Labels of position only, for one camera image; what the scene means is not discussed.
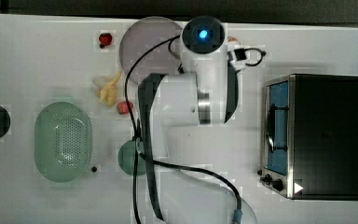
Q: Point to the orange half toy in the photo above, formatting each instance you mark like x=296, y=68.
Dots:
x=233, y=40

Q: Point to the green oval strainer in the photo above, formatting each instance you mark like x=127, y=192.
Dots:
x=62, y=142

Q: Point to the green metal bucket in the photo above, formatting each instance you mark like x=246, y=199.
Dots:
x=126, y=159

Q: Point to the red strawberry toy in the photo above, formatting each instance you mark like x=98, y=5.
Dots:
x=105, y=40

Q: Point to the pink round fruit toy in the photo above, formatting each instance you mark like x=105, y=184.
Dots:
x=124, y=108

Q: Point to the grey round plate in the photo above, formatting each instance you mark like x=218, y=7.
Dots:
x=141, y=37

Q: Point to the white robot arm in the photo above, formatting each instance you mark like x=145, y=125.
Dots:
x=206, y=94

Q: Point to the yellow peeled banana toy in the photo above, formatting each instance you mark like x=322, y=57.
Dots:
x=107, y=88

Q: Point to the black toaster oven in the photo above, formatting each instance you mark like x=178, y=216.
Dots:
x=310, y=137

